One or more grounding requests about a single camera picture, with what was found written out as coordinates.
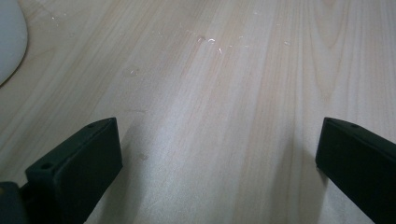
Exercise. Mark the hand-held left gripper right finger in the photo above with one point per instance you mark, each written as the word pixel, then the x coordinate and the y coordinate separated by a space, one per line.
pixel 358 168

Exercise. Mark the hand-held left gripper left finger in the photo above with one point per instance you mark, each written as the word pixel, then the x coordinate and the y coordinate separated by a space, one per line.
pixel 77 174

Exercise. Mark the white pedal trash can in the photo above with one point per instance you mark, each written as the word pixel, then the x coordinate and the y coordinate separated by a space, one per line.
pixel 9 37

